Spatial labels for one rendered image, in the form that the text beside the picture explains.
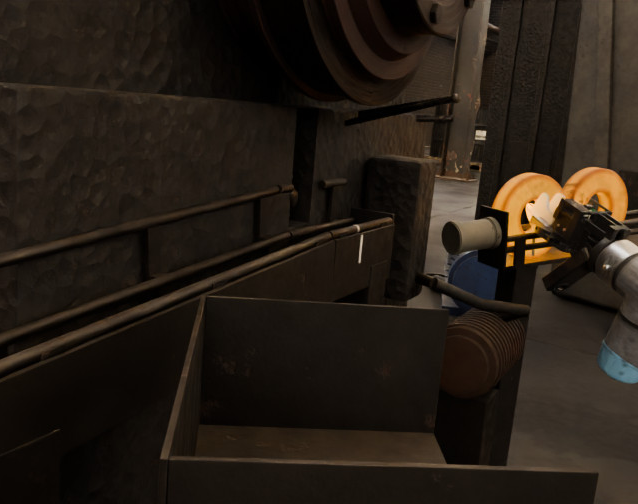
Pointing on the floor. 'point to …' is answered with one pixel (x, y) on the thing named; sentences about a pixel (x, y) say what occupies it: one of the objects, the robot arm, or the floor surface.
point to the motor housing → (474, 383)
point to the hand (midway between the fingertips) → (531, 211)
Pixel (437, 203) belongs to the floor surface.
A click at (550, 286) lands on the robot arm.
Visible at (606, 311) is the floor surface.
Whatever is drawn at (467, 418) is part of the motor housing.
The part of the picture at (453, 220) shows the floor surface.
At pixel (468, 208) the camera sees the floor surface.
